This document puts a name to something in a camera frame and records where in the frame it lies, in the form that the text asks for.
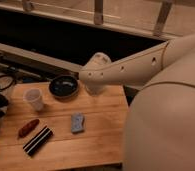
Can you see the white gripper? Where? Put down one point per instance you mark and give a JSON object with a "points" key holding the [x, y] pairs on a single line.
{"points": [[94, 89]]}

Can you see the brown sausage toy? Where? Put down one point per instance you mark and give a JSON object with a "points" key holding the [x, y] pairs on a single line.
{"points": [[27, 128]]}

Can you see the metal bracket left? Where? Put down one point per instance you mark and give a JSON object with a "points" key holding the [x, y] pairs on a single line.
{"points": [[27, 5]]}

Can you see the metal bracket right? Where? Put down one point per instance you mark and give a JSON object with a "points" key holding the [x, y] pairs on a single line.
{"points": [[165, 8]]}

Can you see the metal bracket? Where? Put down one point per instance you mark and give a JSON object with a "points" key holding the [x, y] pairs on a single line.
{"points": [[165, 8], [27, 5], [98, 12]]}

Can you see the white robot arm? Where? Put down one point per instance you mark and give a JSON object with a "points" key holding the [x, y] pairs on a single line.
{"points": [[159, 133]]}

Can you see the wooden board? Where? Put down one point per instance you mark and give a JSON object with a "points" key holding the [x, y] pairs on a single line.
{"points": [[99, 144]]}

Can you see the metal bracket middle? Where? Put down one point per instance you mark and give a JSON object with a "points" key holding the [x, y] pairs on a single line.
{"points": [[98, 12]]}

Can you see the blue sponge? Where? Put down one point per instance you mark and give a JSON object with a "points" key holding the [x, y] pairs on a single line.
{"points": [[77, 123]]}

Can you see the black white striped block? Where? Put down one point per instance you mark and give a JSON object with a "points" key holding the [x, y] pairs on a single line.
{"points": [[33, 145]]}

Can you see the black round bowl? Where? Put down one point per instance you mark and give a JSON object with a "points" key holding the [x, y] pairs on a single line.
{"points": [[63, 86]]}

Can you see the white plastic cup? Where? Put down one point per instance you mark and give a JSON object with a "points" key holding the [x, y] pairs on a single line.
{"points": [[34, 98]]}

